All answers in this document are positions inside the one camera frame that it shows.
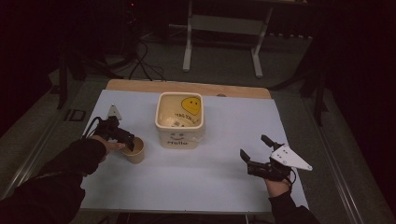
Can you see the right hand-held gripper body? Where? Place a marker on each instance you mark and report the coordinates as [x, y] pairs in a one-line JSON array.
[[280, 165]]

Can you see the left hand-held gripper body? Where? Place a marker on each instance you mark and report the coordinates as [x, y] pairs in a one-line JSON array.
[[109, 126]]

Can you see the brown paper cup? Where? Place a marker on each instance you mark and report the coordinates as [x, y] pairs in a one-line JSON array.
[[135, 153]]

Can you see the cream smiley face bin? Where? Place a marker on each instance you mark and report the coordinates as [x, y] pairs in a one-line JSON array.
[[179, 121]]

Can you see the person's left hand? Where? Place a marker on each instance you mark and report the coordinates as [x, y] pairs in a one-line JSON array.
[[109, 145]]

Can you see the person's right hand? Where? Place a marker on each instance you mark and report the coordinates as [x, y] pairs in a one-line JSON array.
[[277, 186]]

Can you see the black floor box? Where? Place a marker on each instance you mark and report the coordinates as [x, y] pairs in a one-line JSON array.
[[74, 115]]

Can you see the white table mat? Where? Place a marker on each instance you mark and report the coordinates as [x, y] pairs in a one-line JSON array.
[[193, 174]]

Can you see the dark stand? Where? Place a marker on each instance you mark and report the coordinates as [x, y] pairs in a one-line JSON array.
[[67, 77]]

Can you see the white metal stand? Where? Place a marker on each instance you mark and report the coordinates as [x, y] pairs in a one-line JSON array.
[[224, 37]]

